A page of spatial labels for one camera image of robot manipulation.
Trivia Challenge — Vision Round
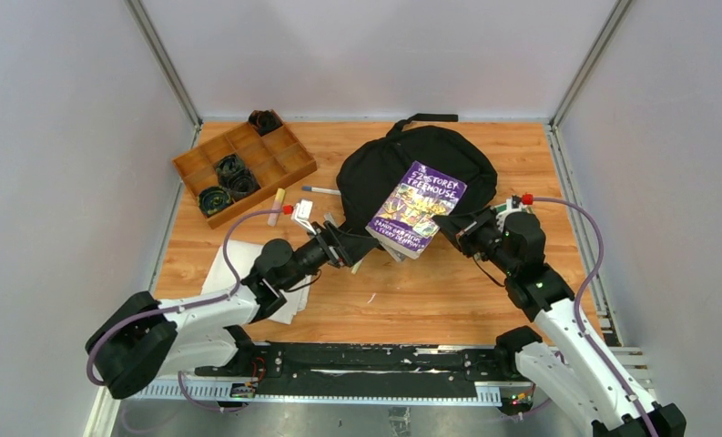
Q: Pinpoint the black backpack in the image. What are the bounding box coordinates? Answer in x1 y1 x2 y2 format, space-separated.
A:
336 113 498 236

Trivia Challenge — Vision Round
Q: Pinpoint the purple treehouse book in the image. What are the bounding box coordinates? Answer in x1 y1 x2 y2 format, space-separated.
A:
365 161 467 259

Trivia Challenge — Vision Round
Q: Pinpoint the blue white marker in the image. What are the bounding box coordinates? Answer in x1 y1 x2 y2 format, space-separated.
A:
301 186 341 196

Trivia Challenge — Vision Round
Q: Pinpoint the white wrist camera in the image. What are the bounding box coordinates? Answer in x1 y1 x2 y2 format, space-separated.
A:
493 193 534 217
281 198 317 235

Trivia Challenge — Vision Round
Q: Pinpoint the pink yellow highlighter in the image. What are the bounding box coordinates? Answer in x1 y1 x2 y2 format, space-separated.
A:
267 188 286 227

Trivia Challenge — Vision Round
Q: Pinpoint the rolled dark belt centre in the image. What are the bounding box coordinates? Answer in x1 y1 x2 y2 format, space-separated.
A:
229 171 259 201

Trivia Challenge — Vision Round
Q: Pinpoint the rolled dark belt front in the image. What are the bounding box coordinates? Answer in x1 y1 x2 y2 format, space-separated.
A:
198 186 233 218

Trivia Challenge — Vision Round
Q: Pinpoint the rolled dark belt top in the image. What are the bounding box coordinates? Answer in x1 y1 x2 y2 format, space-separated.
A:
248 110 282 137

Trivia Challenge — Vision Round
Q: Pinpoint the wooden compartment tray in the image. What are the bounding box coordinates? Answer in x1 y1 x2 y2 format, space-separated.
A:
172 122 317 229

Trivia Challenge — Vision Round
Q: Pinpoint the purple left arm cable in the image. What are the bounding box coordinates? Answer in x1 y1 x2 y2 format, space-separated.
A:
85 208 290 387

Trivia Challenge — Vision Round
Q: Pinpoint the rolled dark belt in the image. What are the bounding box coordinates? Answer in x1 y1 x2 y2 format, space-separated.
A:
248 110 282 137
215 154 248 185
198 186 233 218
229 171 259 201

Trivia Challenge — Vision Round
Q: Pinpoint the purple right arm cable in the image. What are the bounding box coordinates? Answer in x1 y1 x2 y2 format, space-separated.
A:
520 194 660 437

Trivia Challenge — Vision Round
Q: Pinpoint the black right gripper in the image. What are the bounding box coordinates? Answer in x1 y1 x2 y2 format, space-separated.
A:
433 205 518 276

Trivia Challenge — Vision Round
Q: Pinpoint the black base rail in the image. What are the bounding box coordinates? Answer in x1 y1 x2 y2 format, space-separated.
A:
191 342 532 400

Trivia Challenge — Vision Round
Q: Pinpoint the rolled dark belt middle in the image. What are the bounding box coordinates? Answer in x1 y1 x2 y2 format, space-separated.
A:
215 154 248 185

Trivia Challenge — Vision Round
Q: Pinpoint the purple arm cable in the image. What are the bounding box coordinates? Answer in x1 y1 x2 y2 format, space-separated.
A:
520 194 660 437
85 208 290 387

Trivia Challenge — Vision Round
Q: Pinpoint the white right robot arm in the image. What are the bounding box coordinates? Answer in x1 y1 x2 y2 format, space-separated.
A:
433 208 687 436

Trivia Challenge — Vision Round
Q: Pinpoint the yellow white pen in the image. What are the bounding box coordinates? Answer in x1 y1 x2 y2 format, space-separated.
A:
351 260 362 275

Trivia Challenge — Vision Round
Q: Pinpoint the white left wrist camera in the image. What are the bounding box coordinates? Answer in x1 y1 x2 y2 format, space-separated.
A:
281 198 317 235

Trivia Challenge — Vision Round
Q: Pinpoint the white folded cloth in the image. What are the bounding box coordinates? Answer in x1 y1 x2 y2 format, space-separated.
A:
200 240 310 324

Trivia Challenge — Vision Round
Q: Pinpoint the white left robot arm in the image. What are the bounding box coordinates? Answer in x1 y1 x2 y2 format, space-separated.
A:
85 223 379 400

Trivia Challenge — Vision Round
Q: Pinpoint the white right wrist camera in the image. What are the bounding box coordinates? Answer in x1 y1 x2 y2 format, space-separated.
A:
493 193 534 217

